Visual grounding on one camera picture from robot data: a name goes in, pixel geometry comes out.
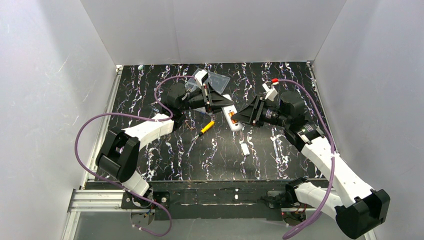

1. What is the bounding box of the white remote control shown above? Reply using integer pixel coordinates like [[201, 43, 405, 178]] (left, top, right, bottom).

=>
[[221, 104, 244, 132]]

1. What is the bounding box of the white battery cover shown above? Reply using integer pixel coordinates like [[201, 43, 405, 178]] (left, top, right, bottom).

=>
[[240, 143, 250, 156]]

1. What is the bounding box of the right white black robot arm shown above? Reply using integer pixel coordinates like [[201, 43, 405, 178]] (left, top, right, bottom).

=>
[[230, 91, 391, 239]]

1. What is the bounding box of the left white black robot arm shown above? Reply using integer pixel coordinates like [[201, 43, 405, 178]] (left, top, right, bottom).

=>
[[95, 83, 234, 196]]

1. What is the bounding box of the clear plastic parts organizer box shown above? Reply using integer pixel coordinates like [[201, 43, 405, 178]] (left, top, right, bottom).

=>
[[185, 70, 230, 94]]

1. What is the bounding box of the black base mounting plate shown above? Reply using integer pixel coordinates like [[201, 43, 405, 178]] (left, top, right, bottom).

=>
[[120, 179, 320, 222]]

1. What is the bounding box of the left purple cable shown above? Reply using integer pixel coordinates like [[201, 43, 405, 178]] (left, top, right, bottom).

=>
[[74, 75, 196, 238]]

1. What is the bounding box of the purple cable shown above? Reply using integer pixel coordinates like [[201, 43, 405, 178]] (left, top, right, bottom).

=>
[[276, 79, 337, 240], [74, 75, 196, 238]]

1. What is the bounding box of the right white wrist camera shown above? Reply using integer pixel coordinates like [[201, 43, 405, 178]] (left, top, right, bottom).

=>
[[262, 78, 279, 102]]

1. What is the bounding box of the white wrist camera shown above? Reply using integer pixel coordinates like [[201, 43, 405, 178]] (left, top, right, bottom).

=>
[[262, 78, 279, 102], [194, 69, 209, 88]]

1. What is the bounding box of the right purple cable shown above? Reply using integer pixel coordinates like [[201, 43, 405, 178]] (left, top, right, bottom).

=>
[[276, 79, 337, 240]]

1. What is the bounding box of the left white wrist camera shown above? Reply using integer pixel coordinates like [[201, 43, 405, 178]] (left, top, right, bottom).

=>
[[194, 69, 209, 88]]

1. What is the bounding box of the yellow handled screwdriver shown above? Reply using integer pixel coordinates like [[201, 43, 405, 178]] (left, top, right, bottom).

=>
[[186, 120, 215, 157]]

